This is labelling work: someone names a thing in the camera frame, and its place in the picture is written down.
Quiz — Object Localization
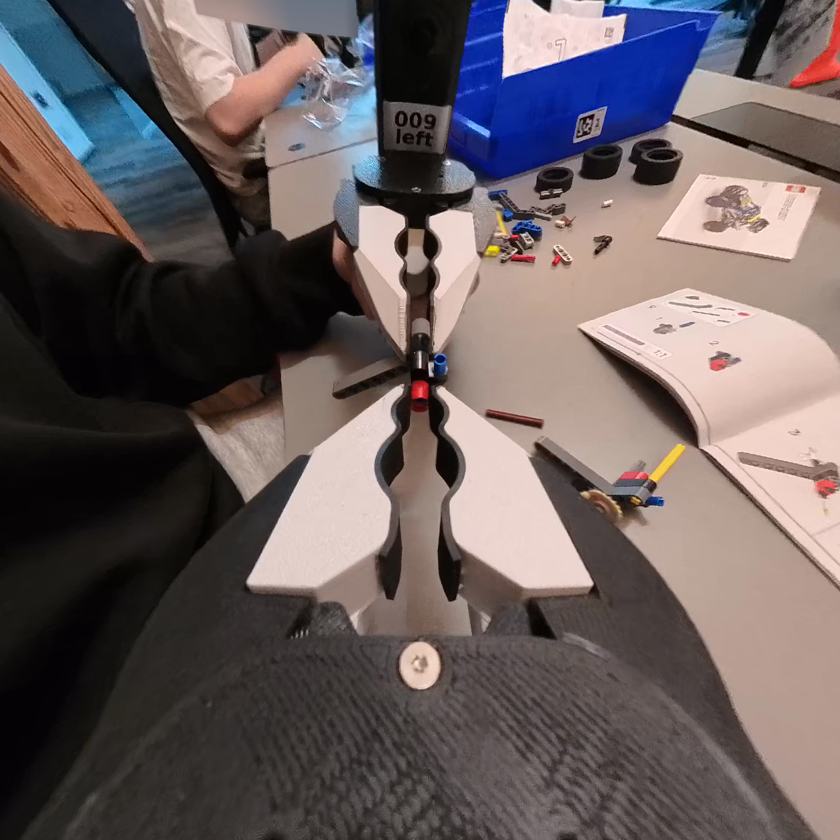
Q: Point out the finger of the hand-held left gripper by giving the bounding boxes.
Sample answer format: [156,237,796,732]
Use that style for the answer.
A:
[353,203,412,360]
[427,210,482,352]

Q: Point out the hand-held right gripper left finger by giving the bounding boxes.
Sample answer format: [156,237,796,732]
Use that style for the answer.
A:
[246,386,411,621]

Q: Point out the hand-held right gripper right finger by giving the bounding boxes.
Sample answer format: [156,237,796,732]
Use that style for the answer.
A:
[433,386,595,621]

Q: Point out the dark grey lego beam assembly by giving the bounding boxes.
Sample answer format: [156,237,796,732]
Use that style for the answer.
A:
[331,317,450,416]

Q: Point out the person's left forearm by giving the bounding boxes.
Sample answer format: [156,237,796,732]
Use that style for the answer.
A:
[98,223,365,408]

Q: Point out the pile of loose lego pieces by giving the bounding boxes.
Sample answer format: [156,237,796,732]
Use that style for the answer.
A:
[482,189,578,266]

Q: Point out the lego gear and yellow axle assembly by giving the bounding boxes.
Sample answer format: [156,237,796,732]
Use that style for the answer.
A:
[533,436,686,524]

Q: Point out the person's left hand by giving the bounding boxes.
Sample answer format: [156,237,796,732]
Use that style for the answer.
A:
[331,233,380,322]

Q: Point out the clear plastic bag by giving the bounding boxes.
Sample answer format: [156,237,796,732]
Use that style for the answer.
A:
[298,56,370,130]

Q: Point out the white paper sheets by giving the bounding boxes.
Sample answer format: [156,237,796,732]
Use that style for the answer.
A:
[502,0,627,78]

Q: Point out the blue plastic bin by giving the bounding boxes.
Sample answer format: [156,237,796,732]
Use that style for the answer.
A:
[449,0,723,180]

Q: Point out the person's black clothing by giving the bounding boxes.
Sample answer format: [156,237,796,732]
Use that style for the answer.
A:
[0,190,247,840]

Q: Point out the open instruction booklet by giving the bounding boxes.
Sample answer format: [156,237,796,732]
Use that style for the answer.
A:
[577,287,840,588]

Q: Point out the black office chair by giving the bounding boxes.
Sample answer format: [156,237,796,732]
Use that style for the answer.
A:
[49,0,245,250]

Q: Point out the closed instruction booklet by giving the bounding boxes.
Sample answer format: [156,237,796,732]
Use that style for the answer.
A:
[656,172,823,262]

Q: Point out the orange cone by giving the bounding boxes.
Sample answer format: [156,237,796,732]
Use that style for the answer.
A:
[789,39,840,90]

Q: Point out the wooden post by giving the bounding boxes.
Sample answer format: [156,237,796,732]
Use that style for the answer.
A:
[0,66,155,263]

